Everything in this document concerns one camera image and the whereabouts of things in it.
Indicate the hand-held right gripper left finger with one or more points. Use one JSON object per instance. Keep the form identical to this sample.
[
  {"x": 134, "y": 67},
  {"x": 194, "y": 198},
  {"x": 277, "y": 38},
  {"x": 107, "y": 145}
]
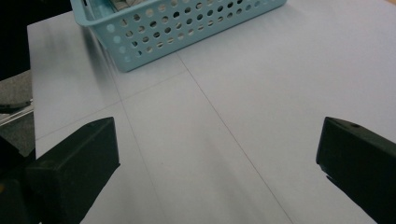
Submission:
[{"x": 77, "y": 165}]

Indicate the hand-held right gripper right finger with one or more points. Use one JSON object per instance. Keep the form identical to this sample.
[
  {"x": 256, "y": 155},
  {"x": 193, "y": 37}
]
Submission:
[{"x": 361, "y": 161}]

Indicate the light blue perforated plastic basket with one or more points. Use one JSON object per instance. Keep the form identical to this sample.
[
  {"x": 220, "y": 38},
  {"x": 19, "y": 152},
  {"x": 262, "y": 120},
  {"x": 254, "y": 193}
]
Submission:
[{"x": 174, "y": 34}]

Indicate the grey-beige pants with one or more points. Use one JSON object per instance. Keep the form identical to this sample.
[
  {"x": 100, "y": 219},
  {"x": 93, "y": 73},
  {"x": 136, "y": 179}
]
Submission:
[{"x": 124, "y": 4}]

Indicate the white table mat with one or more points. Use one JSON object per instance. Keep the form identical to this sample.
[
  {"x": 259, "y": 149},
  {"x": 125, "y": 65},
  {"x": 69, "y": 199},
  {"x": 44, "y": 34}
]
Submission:
[{"x": 218, "y": 124}]

